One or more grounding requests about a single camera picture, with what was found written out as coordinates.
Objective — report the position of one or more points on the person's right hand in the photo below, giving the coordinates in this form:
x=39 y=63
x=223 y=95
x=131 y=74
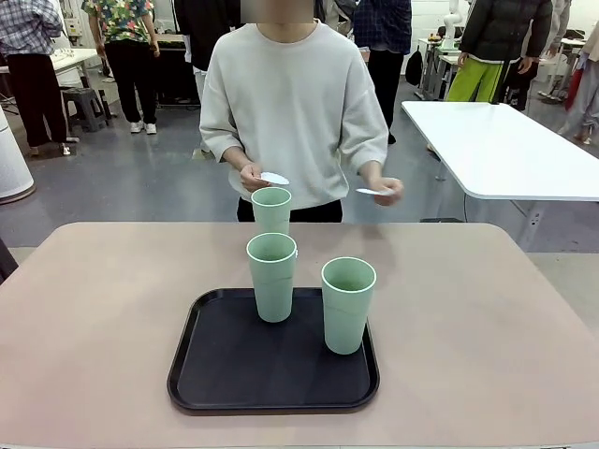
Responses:
x=250 y=177

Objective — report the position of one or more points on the person's left hand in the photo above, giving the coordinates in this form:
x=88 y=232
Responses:
x=390 y=194

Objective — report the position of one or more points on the mint green tall cup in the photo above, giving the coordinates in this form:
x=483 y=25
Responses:
x=348 y=318
x=271 y=210
x=272 y=290

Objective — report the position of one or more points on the person's right forearm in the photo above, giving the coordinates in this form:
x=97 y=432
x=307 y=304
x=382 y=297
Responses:
x=236 y=159

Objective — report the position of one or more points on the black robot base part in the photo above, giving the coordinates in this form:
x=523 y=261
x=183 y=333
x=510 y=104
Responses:
x=5 y=264

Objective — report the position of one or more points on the person's left forearm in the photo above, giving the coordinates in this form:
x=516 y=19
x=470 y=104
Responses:
x=372 y=170

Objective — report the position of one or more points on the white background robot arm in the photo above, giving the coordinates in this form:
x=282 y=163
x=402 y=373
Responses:
x=453 y=23

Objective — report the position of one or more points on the person in beige sweater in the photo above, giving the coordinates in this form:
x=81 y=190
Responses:
x=295 y=93

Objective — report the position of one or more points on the white folding table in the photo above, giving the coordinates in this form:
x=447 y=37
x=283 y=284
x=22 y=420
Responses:
x=505 y=149

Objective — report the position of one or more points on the black backpack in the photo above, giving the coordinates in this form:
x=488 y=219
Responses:
x=414 y=68

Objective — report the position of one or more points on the grey framed background desk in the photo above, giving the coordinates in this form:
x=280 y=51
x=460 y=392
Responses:
x=433 y=70

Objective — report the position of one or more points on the brown fronted background desk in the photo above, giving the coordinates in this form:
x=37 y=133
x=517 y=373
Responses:
x=364 y=53

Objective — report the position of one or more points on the person in black top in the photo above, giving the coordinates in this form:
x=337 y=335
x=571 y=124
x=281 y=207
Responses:
x=201 y=33

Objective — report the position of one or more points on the black tripod pole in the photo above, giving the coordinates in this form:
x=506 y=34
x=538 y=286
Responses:
x=501 y=84

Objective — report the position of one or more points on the person in blue checked shirt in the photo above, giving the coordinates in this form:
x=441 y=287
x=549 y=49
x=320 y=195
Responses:
x=381 y=28

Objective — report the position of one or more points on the grey plastic step stool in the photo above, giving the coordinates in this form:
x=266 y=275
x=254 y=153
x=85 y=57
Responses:
x=84 y=105

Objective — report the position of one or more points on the person in grey beige jacket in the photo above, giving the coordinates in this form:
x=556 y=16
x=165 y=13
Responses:
x=334 y=14

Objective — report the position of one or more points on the person in floral shirt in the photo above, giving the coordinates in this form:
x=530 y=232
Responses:
x=121 y=28

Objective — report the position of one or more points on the black plastic serving tray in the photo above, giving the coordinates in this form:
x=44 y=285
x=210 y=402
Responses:
x=281 y=374

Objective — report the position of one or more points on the person in black puffer jacket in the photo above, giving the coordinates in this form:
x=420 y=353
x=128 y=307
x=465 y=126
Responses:
x=505 y=28

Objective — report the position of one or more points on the white background desk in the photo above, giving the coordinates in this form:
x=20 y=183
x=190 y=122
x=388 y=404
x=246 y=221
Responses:
x=75 y=58

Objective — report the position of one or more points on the person in light grey clothes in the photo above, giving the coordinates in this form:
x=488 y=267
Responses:
x=589 y=93

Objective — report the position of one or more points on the white desk with chair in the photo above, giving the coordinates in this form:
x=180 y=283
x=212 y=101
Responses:
x=561 y=47

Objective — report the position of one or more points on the white cylindrical appliance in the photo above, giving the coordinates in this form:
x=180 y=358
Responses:
x=14 y=159

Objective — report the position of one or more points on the person in plaid shirt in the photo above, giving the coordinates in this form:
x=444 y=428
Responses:
x=28 y=23

